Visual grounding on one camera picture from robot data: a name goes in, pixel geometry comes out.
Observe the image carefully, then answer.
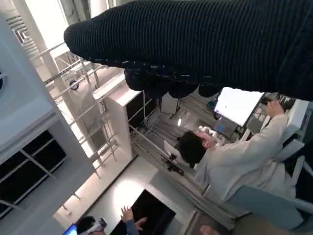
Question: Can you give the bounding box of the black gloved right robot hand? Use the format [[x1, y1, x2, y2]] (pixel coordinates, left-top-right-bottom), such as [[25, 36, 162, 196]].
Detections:
[[63, 0, 313, 100]]

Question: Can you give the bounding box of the white monitor screen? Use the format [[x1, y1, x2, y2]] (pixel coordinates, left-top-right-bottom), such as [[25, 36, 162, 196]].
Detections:
[[214, 87, 265, 127]]

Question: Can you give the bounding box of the small laptop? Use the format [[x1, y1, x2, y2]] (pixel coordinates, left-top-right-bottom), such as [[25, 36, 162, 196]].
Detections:
[[214, 121, 239, 139]]

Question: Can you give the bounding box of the small white grille cabinet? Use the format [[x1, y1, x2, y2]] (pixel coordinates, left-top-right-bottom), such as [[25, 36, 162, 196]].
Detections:
[[92, 73, 158, 168]]

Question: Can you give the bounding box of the seated person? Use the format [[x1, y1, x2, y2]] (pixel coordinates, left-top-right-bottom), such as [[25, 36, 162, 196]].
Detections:
[[177, 100, 298, 204]]

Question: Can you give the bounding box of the black flat screen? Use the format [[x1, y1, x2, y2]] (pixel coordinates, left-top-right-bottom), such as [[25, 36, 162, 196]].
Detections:
[[110, 189, 177, 235]]

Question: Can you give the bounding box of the grey-green chair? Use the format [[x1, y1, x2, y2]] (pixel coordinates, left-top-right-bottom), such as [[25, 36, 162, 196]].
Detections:
[[226, 141, 313, 232]]

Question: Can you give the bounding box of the person's hand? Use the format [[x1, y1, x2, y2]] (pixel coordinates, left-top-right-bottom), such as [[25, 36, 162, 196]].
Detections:
[[200, 224, 221, 235]]

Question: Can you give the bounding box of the person with headset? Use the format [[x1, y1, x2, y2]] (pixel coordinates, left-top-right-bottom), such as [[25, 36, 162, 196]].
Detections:
[[75, 205, 147, 235]]

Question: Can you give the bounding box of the white VR headset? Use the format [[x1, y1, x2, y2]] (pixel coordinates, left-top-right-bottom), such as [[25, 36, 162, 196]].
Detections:
[[87, 217, 108, 233]]

